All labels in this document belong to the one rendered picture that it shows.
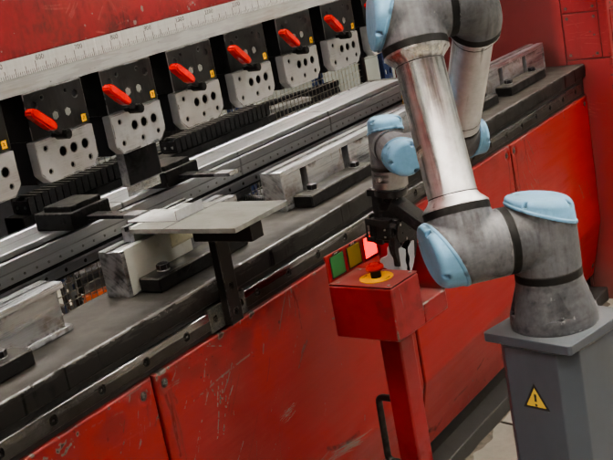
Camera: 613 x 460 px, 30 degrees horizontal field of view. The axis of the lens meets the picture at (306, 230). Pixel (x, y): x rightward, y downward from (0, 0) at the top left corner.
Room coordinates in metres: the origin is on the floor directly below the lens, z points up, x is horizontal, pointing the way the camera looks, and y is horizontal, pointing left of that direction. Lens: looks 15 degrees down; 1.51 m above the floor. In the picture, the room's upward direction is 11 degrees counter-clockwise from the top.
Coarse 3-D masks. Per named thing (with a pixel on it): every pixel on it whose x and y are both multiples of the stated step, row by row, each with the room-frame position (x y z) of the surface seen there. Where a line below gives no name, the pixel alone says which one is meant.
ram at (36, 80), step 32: (0, 0) 2.01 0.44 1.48; (32, 0) 2.07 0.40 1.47; (64, 0) 2.13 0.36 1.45; (96, 0) 2.20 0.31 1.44; (128, 0) 2.27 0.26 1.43; (160, 0) 2.35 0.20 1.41; (192, 0) 2.43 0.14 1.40; (224, 0) 2.52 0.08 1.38; (320, 0) 2.83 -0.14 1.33; (0, 32) 2.00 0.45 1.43; (32, 32) 2.06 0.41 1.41; (64, 32) 2.12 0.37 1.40; (96, 32) 2.19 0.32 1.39; (192, 32) 2.42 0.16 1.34; (224, 32) 2.50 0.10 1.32; (64, 64) 2.10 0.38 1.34; (96, 64) 2.17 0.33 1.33; (0, 96) 1.97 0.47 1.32
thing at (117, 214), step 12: (60, 204) 2.38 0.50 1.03; (72, 204) 2.36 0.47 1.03; (84, 204) 2.38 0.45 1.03; (96, 204) 2.40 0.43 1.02; (108, 204) 2.42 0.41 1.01; (36, 216) 2.39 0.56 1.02; (48, 216) 2.37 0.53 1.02; (60, 216) 2.35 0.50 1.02; (72, 216) 2.34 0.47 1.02; (84, 216) 2.36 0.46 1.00; (96, 216) 2.35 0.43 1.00; (108, 216) 2.33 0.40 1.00; (120, 216) 2.31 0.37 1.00; (132, 216) 2.29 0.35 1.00; (48, 228) 2.37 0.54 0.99; (60, 228) 2.35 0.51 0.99; (72, 228) 2.33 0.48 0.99
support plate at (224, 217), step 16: (176, 208) 2.30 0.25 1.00; (208, 208) 2.24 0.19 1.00; (224, 208) 2.21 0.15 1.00; (240, 208) 2.19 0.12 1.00; (256, 208) 2.16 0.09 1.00; (272, 208) 2.14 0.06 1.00; (144, 224) 2.21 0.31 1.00; (160, 224) 2.19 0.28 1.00; (176, 224) 2.16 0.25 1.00; (192, 224) 2.13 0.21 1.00; (208, 224) 2.11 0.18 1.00; (224, 224) 2.09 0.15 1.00; (240, 224) 2.06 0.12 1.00
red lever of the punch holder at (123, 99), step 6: (102, 90) 2.14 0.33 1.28; (108, 90) 2.13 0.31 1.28; (114, 90) 2.14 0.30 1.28; (120, 90) 2.16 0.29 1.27; (114, 96) 2.14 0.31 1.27; (120, 96) 2.15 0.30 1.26; (126, 96) 2.16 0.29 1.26; (120, 102) 2.16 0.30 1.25; (126, 102) 2.16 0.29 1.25; (132, 102) 2.18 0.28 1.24; (126, 108) 2.20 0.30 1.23; (132, 108) 2.18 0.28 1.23; (138, 108) 2.18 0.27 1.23
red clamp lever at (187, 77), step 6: (174, 66) 2.30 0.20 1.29; (180, 66) 2.30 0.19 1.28; (174, 72) 2.31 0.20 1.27; (180, 72) 2.30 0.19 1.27; (186, 72) 2.31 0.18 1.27; (180, 78) 2.32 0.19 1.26; (186, 78) 2.32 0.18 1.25; (192, 78) 2.33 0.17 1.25; (192, 84) 2.34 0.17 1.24; (198, 84) 2.35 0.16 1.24; (204, 84) 2.35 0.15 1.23; (192, 90) 2.36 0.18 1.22; (198, 90) 2.35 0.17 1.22
